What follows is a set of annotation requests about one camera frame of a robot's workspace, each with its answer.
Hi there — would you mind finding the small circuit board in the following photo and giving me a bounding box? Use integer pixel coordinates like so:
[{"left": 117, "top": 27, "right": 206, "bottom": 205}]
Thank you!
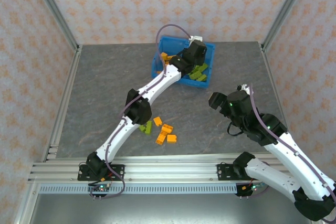
[
  {"left": 88, "top": 184, "right": 112, "bottom": 194},
  {"left": 243, "top": 182, "right": 266, "bottom": 192}
]

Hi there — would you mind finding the grey metal panel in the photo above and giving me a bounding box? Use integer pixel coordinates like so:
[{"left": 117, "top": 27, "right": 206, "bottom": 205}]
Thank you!
[{"left": 15, "top": 194, "right": 325, "bottom": 224}]

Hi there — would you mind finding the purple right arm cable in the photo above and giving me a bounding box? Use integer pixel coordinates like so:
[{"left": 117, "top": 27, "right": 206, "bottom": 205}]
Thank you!
[{"left": 236, "top": 83, "right": 336, "bottom": 224}]

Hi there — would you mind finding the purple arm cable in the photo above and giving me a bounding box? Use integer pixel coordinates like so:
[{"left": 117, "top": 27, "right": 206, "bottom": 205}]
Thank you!
[
  {"left": 89, "top": 24, "right": 194, "bottom": 200},
  {"left": 236, "top": 83, "right": 336, "bottom": 224}
]

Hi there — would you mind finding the thin black cable loop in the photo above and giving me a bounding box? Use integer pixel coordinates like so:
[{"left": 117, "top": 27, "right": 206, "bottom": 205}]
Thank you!
[{"left": 227, "top": 123, "right": 246, "bottom": 137}]

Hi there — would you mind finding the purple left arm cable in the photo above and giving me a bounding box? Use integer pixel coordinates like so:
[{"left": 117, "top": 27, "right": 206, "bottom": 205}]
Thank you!
[{"left": 89, "top": 24, "right": 194, "bottom": 200}]

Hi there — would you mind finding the aluminium side rail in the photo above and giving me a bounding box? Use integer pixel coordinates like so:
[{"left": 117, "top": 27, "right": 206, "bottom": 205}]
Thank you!
[
  {"left": 40, "top": 45, "right": 83, "bottom": 162},
  {"left": 259, "top": 41, "right": 289, "bottom": 130}
]

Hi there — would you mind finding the wide aluminium mounting rail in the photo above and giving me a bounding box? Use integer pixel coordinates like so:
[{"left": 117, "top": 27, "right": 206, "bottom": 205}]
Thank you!
[{"left": 27, "top": 155, "right": 289, "bottom": 184}]

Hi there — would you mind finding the aluminium frame post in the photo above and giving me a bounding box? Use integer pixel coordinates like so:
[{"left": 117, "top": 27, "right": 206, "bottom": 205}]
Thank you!
[
  {"left": 261, "top": 0, "right": 310, "bottom": 50},
  {"left": 27, "top": 0, "right": 81, "bottom": 52}
]

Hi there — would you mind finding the grey slotted cable duct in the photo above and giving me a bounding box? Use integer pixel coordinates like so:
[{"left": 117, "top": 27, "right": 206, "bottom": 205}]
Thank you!
[{"left": 38, "top": 184, "right": 238, "bottom": 195}]

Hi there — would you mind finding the aluminium frame leg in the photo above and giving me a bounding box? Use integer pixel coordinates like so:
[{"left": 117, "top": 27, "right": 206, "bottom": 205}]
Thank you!
[{"left": 14, "top": 182, "right": 40, "bottom": 224}]

